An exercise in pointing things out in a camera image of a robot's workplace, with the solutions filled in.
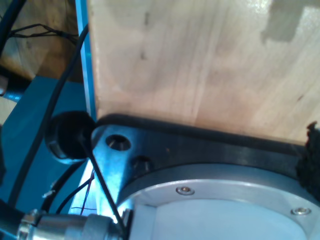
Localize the blue metal stand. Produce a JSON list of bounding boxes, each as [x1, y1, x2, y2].
[[0, 0, 99, 218]]

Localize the black round cable gland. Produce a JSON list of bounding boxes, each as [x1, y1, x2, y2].
[[44, 111, 98, 166]]

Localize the silver cable connector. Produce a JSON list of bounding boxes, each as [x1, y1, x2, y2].
[[17, 208, 133, 240]]

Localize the thin black cable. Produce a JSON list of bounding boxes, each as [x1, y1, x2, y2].
[[81, 136, 127, 237]]

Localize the thick black cable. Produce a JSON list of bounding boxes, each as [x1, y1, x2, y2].
[[7, 22, 91, 208]]

